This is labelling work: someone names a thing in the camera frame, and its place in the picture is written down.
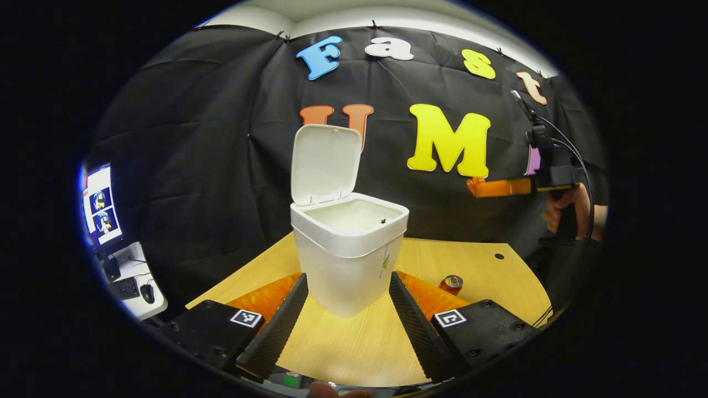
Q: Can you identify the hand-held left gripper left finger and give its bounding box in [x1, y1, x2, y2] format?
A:
[159, 272, 309, 383]

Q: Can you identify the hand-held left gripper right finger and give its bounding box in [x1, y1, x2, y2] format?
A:
[388, 270, 538, 384]

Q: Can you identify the white desktop garbage bin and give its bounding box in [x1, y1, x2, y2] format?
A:
[290, 124, 410, 318]

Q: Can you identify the wooden desktop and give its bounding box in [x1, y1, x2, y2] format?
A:
[185, 232, 554, 387]

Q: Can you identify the white side desk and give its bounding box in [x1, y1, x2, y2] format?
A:
[101, 242, 168, 322]

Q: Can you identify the black keyboard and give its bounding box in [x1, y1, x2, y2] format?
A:
[110, 276, 140, 301]

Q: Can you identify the black monitor stand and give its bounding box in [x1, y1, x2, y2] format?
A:
[102, 252, 122, 282]

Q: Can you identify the black backdrop cloth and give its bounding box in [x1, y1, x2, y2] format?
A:
[83, 25, 609, 310]

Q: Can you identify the computer monitor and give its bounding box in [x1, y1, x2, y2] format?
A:
[82, 162, 126, 248]

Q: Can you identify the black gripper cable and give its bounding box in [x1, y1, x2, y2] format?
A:
[538, 115, 597, 239]

